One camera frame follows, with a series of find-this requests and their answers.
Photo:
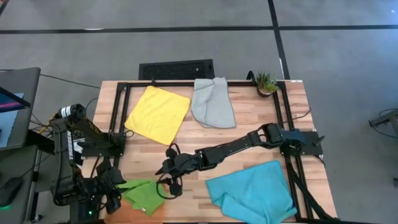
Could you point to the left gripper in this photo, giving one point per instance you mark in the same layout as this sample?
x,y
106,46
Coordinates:
x,y
104,190

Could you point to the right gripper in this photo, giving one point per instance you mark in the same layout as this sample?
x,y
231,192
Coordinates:
x,y
183,163

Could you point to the green microfiber towel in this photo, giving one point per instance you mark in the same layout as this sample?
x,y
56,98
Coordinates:
x,y
143,196

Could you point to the yellow microfiber towel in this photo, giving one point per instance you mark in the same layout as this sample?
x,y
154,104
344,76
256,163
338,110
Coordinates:
x,y
155,113

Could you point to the grey waffle microfiber towel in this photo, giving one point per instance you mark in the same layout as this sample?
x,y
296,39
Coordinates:
x,y
213,104

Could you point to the blue microfiber towel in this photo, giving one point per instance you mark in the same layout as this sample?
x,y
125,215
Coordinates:
x,y
248,193

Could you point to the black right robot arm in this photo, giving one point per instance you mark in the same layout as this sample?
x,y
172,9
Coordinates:
x,y
236,147

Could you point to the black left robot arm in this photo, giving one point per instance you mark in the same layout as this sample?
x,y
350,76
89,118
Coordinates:
x,y
63,155

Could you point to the orange plastic tray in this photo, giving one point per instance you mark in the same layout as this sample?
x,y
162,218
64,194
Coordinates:
x,y
124,218

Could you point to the black metal beam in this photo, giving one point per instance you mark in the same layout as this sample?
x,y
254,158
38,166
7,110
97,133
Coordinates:
x,y
40,141

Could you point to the dark grey side desk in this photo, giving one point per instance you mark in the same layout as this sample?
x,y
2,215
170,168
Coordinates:
x,y
21,168

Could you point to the black computer mouse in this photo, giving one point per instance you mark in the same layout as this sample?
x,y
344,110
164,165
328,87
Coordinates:
x,y
9,191

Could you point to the small potted succulent plant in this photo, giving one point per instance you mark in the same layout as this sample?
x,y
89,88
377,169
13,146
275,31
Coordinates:
x,y
265,82

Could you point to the grey laptop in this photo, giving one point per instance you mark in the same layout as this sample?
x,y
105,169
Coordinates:
x,y
18,81

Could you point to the grey metal stand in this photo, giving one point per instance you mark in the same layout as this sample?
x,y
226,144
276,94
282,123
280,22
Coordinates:
x,y
385,119

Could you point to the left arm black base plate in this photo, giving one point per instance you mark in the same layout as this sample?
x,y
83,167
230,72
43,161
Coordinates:
x,y
93,152

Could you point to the black aluminium table frame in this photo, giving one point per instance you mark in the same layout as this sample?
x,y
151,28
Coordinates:
x,y
186,84

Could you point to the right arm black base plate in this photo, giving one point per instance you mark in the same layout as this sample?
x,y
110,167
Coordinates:
x,y
311,147

